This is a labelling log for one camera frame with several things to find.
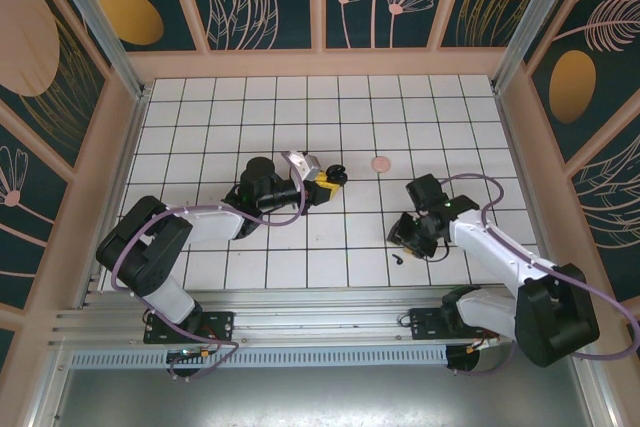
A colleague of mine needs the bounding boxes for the thin black right gripper cable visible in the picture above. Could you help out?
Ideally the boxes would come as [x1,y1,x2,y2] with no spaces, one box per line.
[424,240,452,264]

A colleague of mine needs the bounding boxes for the grey metal sheet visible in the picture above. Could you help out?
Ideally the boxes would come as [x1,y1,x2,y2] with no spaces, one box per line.
[27,341,614,427]

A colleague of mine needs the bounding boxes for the long aluminium mounting rail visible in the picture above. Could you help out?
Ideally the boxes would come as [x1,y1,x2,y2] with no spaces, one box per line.
[47,289,594,348]

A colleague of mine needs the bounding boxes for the red orange power wires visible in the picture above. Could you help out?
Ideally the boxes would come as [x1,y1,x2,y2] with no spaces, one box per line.
[467,329,504,354]
[197,324,224,359]

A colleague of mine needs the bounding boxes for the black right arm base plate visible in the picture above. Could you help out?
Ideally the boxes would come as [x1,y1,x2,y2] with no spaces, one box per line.
[408,306,501,341]

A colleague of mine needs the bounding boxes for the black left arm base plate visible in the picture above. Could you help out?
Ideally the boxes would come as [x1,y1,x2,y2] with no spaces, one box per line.
[143,310,236,346]

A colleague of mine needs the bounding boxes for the black earbud charging case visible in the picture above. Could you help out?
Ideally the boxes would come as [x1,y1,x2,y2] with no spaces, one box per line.
[327,163,350,187]

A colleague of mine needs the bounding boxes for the slotted grey cable duct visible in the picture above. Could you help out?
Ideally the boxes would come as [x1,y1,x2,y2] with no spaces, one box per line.
[69,345,451,369]

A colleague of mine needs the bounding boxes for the aluminium corner post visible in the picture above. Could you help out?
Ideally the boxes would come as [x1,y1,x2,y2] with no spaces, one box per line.
[40,0,151,101]
[492,0,584,93]

